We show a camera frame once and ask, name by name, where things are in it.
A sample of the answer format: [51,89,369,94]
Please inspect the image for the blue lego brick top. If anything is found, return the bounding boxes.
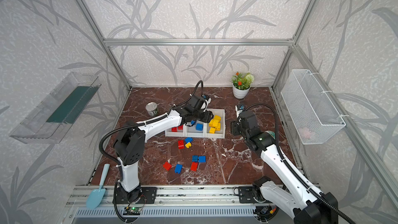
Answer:
[184,138,193,144]

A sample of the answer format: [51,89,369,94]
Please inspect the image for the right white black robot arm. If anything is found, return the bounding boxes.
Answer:
[231,110,354,224]

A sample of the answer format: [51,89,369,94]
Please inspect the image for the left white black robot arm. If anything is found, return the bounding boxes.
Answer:
[98,94,214,194]

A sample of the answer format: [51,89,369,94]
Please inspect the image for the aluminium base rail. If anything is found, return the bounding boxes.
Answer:
[65,185,271,207]

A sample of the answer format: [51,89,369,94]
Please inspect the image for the green circuit board left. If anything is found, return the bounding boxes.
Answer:
[123,206,143,216]

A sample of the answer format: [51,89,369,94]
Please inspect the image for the white left sorting bin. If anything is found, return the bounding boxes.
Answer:
[164,124,187,138]

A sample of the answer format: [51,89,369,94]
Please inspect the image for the circuit board right wires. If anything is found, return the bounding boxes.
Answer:
[253,205,277,217]

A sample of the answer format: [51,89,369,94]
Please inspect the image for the red lego brick bottom left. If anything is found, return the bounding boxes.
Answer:
[163,162,172,171]

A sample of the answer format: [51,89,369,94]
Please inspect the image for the potted plant white pot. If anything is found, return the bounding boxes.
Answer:
[231,72,255,100]

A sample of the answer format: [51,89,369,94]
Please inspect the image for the white middle sorting bin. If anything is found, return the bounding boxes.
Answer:
[185,120,205,138]

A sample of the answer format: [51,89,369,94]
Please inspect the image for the white sorting bin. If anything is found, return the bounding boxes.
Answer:
[185,120,205,138]
[205,109,226,139]
[164,124,187,138]

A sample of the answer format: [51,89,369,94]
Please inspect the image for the clear plastic wall shelf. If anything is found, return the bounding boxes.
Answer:
[10,72,102,144]

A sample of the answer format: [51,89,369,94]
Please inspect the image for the white wire mesh basket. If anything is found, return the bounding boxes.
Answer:
[282,69,346,145]

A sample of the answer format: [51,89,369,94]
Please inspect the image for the white right sorting bin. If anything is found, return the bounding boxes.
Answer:
[205,109,226,139]

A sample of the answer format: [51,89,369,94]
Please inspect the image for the light blue plastic scoop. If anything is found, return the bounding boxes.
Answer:
[86,163,110,210]

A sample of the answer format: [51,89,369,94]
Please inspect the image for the silver tin can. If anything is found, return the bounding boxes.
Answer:
[146,102,159,117]

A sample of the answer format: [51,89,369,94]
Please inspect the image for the red lego brick top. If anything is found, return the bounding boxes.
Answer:
[178,140,185,149]

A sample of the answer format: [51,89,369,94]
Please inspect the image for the small red lego bottom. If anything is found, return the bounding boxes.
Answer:
[190,162,199,171]

